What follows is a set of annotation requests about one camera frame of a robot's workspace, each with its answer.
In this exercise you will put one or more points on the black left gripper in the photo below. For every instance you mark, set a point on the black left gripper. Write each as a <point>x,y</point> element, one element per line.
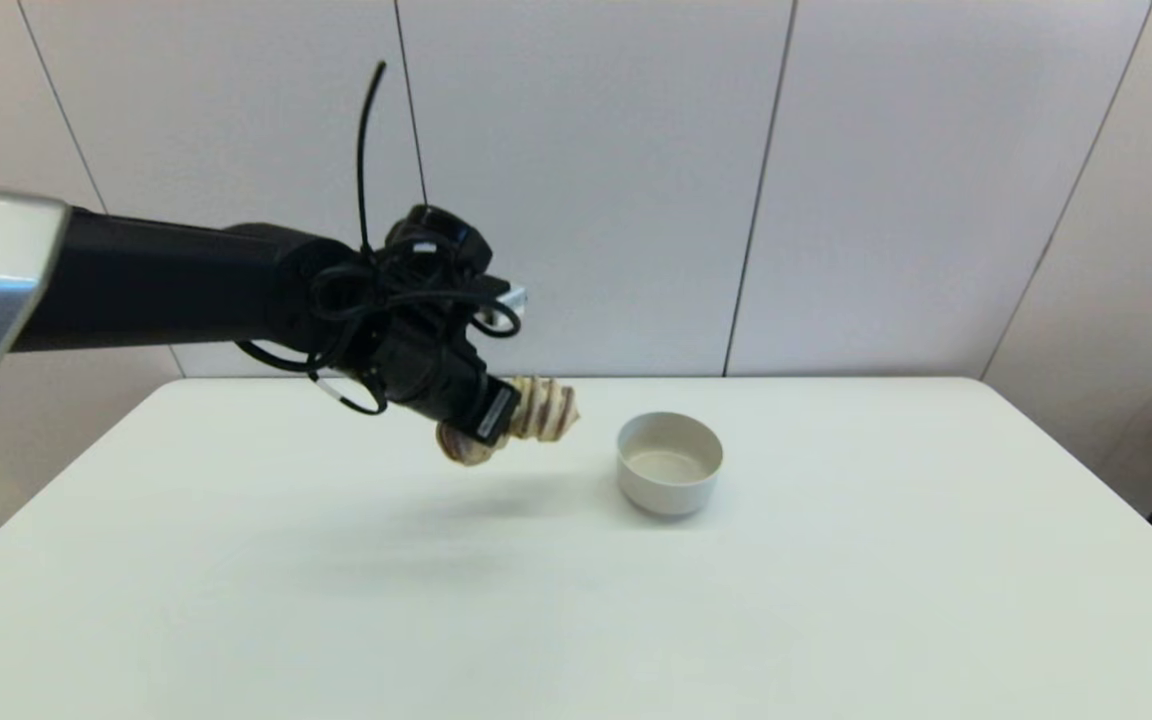
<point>436,370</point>

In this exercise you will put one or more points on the long twisted striped bread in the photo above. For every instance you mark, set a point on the long twisted striped bread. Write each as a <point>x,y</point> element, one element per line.
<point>548,410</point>

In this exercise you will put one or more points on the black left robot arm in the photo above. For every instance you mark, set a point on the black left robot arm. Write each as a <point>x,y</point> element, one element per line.
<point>166,285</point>

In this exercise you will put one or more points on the white round bowl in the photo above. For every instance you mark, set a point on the white round bowl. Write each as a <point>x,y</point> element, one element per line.
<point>669,470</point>

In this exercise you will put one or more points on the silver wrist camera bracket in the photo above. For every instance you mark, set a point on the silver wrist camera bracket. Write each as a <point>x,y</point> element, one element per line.
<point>511,297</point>

